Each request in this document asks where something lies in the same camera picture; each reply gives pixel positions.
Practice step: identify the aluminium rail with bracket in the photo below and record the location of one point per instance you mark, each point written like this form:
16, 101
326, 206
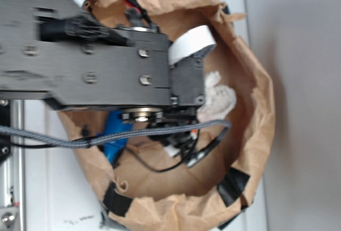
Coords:
13, 198

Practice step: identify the brown paper bag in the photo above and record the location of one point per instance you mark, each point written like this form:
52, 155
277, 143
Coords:
224, 183

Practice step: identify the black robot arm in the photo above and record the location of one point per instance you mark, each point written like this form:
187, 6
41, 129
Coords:
55, 51

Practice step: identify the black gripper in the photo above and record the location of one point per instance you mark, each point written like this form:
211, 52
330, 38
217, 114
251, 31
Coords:
186, 61

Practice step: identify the crumpled white paper ball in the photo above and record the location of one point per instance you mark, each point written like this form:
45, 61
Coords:
220, 99

